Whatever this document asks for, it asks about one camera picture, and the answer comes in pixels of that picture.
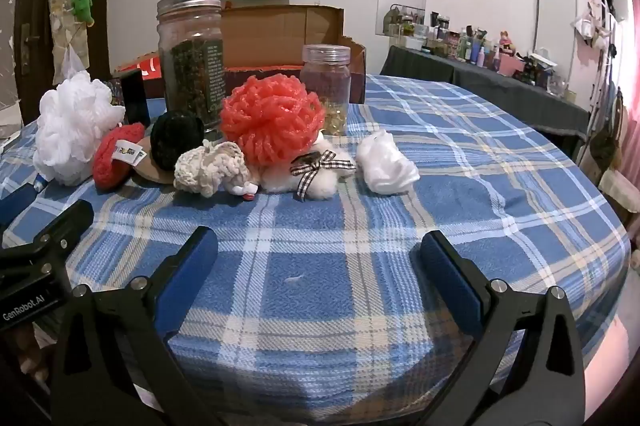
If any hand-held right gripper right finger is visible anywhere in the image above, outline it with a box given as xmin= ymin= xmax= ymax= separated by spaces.
xmin=409 ymin=230 xmax=586 ymax=426

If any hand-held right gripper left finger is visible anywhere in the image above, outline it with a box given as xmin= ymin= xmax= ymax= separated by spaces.
xmin=50 ymin=226 xmax=223 ymax=426

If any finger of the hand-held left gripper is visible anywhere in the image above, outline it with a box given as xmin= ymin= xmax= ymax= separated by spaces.
xmin=0 ymin=183 xmax=38 ymax=229
xmin=2 ymin=199 xmax=96 ymax=257

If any white mesh bath pouf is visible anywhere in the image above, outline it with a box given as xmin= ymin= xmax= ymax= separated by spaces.
xmin=32 ymin=71 xmax=126 ymax=187

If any cream crochet scrunchie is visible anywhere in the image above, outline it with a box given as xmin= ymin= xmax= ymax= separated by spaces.
xmin=173 ymin=140 xmax=251 ymax=198

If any white cotton ball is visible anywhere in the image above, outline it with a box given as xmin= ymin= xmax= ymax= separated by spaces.
xmin=356 ymin=129 xmax=421 ymax=195

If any black mesh bath pouf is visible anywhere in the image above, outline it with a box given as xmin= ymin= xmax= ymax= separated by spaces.
xmin=150 ymin=110 xmax=206 ymax=171

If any white fluffy bunny hair clip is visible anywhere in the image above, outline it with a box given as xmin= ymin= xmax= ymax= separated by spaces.
xmin=232 ymin=133 xmax=357 ymax=203

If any coral mesh bath pouf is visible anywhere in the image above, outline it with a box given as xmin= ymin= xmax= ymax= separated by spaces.
xmin=220 ymin=73 xmax=327 ymax=167

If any large glass jar metal lid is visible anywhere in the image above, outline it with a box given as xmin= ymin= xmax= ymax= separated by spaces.
xmin=156 ymin=0 xmax=225 ymax=142

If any small clear plastic jar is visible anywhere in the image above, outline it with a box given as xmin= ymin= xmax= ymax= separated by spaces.
xmin=300 ymin=44 xmax=352 ymax=137

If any cardboard box red inside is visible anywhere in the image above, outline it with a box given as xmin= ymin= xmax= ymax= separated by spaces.
xmin=112 ymin=5 xmax=367 ymax=107

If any blue plaid blanket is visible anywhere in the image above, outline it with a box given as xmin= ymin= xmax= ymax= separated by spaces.
xmin=0 ymin=73 xmax=631 ymax=426

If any small black box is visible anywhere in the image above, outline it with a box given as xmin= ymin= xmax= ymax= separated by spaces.
xmin=107 ymin=69 xmax=151 ymax=127

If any clear plastic bag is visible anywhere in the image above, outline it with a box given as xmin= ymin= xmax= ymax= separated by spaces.
xmin=57 ymin=43 xmax=88 ymax=82

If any side table with dark cloth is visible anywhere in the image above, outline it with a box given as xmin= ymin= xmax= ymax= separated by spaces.
xmin=380 ymin=45 xmax=591 ymax=142

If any dark brown door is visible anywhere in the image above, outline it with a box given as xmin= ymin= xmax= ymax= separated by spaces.
xmin=0 ymin=0 xmax=121 ymax=127

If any hanging door organizer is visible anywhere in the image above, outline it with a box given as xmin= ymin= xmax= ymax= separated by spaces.
xmin=47 ymin=0 xmax=91 ymax=84

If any green plush toy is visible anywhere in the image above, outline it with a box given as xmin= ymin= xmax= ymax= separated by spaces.
xmin=70 ymin=0 xmax=96 ymax=27

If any row of cosmetic bottles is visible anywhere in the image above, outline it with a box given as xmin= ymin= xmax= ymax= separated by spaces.
xmin=382 ymin=3 xmax=576 ymax=99

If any white cabinet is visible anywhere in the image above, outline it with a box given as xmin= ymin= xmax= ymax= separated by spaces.
xmin=532 ymin=0 xmax=618 ymax=92

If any pink curtain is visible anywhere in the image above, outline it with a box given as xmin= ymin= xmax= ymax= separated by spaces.
xmin=607 ymin=0 xmax=640 ymax=147

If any door handle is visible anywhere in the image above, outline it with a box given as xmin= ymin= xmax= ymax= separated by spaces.
xmin=20 ymin=23 xmax=41 ymax=72

